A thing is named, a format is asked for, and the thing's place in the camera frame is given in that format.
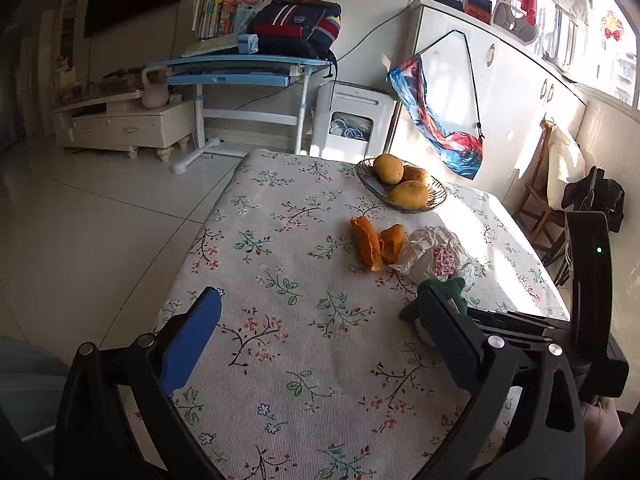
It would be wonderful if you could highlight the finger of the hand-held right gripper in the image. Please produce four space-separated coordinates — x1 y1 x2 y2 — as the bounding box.
466 306 572 325
482 322 572 346

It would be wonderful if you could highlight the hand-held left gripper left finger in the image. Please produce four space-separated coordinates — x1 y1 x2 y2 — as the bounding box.
52 286 227 480

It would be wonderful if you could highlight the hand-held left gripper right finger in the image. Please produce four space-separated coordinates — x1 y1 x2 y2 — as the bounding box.
415 286 587 480

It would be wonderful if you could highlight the dark green knitted cloth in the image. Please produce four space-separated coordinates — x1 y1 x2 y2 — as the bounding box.
399 277 469 347

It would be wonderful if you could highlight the person's right hand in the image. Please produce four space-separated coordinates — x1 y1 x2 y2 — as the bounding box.
581 401 624 467

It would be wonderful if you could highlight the red patterned wrapper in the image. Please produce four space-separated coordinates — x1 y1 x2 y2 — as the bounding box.
430 245 459 281

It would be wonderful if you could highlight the crumpled clear plastic bag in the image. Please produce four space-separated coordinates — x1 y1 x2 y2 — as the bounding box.
401 225 477 295

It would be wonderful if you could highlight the black cloth bundle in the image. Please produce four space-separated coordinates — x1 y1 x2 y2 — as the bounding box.
560 165 626 234

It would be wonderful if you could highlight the wooden chair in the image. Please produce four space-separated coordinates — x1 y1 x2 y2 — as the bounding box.
514 119 568 248

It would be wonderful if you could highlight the orange mango peel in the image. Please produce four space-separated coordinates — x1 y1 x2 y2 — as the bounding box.
349 215 385 274
380 223 406 265

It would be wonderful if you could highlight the floral tablecloth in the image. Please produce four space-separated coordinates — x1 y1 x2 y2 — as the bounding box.
134 147 572 480

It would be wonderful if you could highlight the cream cushion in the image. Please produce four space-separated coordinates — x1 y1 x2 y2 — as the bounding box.
546 122 587 211

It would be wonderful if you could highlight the yellow orange mango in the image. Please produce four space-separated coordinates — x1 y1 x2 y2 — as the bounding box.
388 180 430 209

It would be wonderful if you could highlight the grey rounded object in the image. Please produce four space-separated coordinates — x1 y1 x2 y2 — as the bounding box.
0 336 69 437

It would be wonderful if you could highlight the brown speckled mango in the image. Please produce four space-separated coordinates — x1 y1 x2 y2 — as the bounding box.
401 165 431 187

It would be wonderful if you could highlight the yellow green mango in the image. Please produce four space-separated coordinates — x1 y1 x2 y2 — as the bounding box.
373 153 405 185

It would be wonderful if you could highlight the white television cabinet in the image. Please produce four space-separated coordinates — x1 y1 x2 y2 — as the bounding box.
52 87 197 162

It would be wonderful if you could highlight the white tall cabinet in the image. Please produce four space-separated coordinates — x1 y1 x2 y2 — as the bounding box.
389 0 589 213

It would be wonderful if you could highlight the white air purifier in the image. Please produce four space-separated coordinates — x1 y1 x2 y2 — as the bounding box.
309 81 397 164

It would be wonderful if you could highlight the pink kettlebell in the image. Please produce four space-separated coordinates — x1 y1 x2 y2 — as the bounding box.
140 65 170 110

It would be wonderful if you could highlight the blue study desk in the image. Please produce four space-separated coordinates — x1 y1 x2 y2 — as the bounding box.
146 54 334 176

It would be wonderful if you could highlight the red window ornament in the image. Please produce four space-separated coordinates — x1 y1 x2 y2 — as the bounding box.
599 9 627 41

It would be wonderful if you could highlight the white plastic seat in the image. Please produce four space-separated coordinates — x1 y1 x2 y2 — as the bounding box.
492 0 539 44

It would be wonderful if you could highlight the open book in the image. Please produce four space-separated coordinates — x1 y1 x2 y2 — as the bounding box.
181 34 242 59

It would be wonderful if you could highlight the dark orange box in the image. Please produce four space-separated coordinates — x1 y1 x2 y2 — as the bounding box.
464 0 494 24

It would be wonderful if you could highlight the row of books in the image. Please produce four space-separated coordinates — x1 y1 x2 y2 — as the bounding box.
192 0 237 40

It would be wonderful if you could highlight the navy red backpack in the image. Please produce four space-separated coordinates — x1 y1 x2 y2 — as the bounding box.
248 0 344 62

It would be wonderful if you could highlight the wire fruit basket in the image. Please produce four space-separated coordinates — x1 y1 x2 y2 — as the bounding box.
355 156 449 214

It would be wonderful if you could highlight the printed drawstring bag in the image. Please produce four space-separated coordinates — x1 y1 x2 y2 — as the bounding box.
387 54 485 181

